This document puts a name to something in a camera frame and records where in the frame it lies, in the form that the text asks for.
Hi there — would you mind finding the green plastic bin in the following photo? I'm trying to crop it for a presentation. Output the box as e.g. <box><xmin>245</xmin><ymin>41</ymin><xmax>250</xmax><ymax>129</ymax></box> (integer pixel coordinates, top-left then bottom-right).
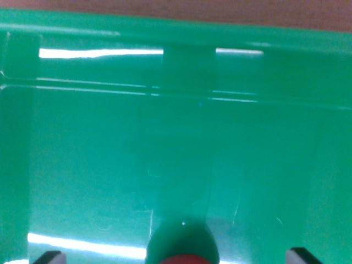
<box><xmin>0</xmin><ymin>8</ymin><xmax>352</xmax><ymax>264</ymax></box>

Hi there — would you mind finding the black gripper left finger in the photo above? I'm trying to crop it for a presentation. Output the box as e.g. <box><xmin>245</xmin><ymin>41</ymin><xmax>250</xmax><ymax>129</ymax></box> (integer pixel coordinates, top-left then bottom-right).
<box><xmin>32</xmin><ymin>250</ymin><xmax>68</xmax><ymax>264</ymax></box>

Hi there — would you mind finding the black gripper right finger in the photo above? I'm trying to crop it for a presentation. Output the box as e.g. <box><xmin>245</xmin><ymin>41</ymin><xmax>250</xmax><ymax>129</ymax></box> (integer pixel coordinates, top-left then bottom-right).
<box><xmin>285</xmin><ymin>247</ymin><xmax>323</xmax><ymax>264</ymax></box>

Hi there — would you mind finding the red round fruit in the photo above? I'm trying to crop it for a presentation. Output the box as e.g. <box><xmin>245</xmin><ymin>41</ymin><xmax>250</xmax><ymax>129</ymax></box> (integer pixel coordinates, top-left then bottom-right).
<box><xmin>159</xmin><ymin>254</ymin><xmax>211</xmax><ymax>264</ymax></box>

